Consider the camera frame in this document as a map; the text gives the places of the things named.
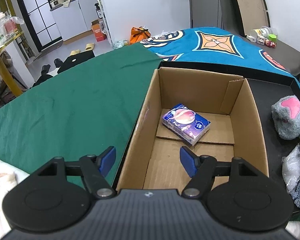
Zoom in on brown cardboard box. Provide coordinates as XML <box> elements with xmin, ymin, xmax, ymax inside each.
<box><xmin>116</xmin><ymin>67</ymin><xmax>270</xmax><ymax>190</ymax></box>

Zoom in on orange carton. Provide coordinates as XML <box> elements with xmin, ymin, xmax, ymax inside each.
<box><xmin>91</xmin><ymin>20</ymin><xmax>107</xmax><ymax>42</ymax></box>

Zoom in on clear plastic bag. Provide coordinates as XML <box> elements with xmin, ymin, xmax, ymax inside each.
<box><xmin>282</xmin><ymin>144</ymin><xmax>300</xmax><ymax>193</ymax></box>

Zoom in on blue patterned blanket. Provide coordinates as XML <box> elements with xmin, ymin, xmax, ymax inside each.
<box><xmin>139</xmin><ymin>27</ymin><xmax>300</xmax><ymax>114</ymax></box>

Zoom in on clear plastic jar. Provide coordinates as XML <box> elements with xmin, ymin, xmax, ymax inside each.
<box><xmin>0</xmin><ymin>11</ymin><xmax>10</xmax><ymax>39</ymax></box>

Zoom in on white fluffy blanket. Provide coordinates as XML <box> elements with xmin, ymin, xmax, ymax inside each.
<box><xmin>0</xmin><ymin>152</ymin><xmax>33</xmax><ymax>240</ymax></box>

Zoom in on grey blue fuzzy cloth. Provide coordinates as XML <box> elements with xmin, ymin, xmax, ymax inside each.
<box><xmin>289</xmin><ymin>176</ymin><xmax>300</xmax><ymax>209</ymax></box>

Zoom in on black framed sliding door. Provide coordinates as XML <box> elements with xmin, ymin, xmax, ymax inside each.
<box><xmin>12</xmin><ymin>0</ymin><xmax>63</xmax><ymax>52</ymax></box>

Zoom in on purple tissue pack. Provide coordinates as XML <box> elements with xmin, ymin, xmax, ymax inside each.
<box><xmin>162</xmin><ymin>103</ymin><xmax>211</xmax><ymax>147</ymax></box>

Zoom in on green patterned plastic bag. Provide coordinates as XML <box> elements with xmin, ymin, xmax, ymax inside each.
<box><xmin>112</xmin><ymin>39</ymin><xmax>129</xmax><ymax>49</ymax></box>

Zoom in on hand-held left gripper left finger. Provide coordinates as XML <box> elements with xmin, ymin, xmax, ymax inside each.
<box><xmin>31</xmin><ymin>145</ymin><xmax>117</xmax><ymax>200</ymax></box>

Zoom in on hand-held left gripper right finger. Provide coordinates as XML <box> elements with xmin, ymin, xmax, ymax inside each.
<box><xmin>179</xmin><ymin>145</ymin><xmax>268</xmax><ymax>199</ymax></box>

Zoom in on green cloth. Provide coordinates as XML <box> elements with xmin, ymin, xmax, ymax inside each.
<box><xmin>0</xmin><ymin>42</ymin><xmax>163</xmax><ymax>188</ymax></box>

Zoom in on orange bag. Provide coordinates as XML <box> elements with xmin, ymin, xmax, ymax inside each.
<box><xmin>129</xmin><ymin>26</ymin><xmax>151</xmax><ymax>45</ymax></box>

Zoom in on grey leaning panel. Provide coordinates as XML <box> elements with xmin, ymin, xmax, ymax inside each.
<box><xmin>189</xmin><ymin>0</ymin><xmax>223</xmax><ymax>29</ymax></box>

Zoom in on black tray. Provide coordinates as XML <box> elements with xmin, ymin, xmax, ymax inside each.
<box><xmin>159</xmin><ymin>61</ymin><xmax>300</xmax><ymax>215</ymax></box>

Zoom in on white kitchen cabinet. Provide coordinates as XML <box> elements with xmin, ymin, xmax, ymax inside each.
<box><xmin>50</xmin><ymin>0</ymin><xmax>102</xmax><ymax>42</ymax></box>

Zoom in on spray bottle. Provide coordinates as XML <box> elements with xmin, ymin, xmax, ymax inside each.
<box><xmin>94</xmin><ymin>2</ymin><xmax>103</xmax><ymax>18</ymax></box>

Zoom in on grey pink plush toy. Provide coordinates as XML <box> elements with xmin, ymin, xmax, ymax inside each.
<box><xmin>271</xmin><ymin>95</ymin><xmax>300</xmax><ymax>140</ymax></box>

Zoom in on white storage rack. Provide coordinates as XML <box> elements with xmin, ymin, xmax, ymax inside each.
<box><xmin>97</xmin><ymin>0</ymin><xmax>113</xmax><ymax>47</ymax></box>

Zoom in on yellow table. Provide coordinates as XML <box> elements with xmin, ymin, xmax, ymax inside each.
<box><xmin>0</xmin><ymin>30</ymin><xmax>24</xmax><ymax>97</ymax></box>

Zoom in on black framed brown board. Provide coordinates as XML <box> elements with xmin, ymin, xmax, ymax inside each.
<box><xmin>226</xmin><ymin>0</ymin><xmax>277</xmax><ymax>37</ymax></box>

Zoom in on black and white clothes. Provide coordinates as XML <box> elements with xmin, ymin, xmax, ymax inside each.
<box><xmin>34</xmin><ymin>65</ymin><xmax>63</xmax><ymax>88</ymax></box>

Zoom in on red box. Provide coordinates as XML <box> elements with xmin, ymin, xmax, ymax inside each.
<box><xmin>5</xmin><ymin>20</ymin><xmax>17</xmax><ymax>34</ymax></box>

